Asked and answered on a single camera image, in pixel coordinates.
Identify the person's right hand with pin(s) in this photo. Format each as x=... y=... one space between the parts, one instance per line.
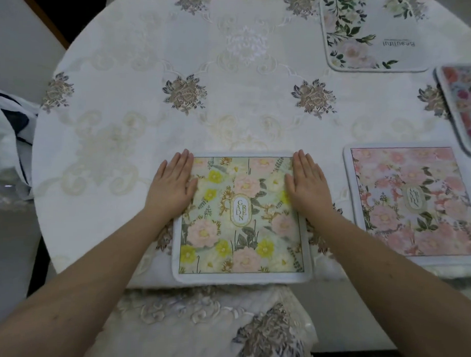
x=310 y=190

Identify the person's left hand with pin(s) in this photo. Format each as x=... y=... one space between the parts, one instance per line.
x=171 y=189

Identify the yellow green floral placemat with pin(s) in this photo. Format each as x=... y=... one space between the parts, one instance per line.
x=237 y=238

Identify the pink floral placemat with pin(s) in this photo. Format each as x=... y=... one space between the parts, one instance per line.
x=393 y=197

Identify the red blue floral placemat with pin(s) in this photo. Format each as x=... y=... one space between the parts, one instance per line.
x=467 y=103

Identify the white green-leaf floral placemat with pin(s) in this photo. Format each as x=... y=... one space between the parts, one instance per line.
x=399 y=24

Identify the person's right forearm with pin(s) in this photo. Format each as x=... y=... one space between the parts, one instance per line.
x=390 y=274

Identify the person's left forearm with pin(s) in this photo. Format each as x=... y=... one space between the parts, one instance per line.
x=81 y=286

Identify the cloth-covered dining table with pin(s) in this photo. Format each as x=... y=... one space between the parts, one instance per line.
x=127 y=84

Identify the table with cream tablecloth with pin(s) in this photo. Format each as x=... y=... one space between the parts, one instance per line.
x=261 y=108

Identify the dark wooden door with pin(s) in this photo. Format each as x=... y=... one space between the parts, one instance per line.
x=72 y=9

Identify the brown wooden door frame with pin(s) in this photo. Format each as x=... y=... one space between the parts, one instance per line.
x=37 y=13

